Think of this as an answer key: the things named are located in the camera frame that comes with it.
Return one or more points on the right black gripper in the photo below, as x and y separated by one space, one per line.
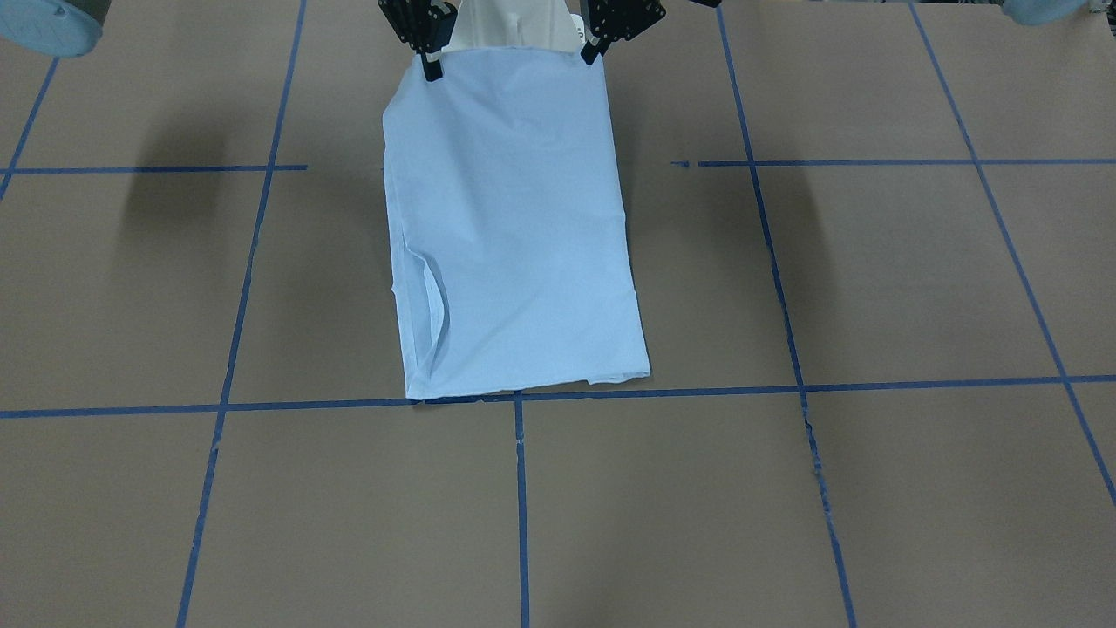
419 28

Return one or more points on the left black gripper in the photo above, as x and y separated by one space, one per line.
617 21

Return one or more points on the light blue t-shirt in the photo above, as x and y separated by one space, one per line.
507 227

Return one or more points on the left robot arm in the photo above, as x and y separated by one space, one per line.
1020 12

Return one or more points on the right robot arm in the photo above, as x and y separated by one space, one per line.
70 29

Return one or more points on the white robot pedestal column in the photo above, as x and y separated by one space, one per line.
532 24

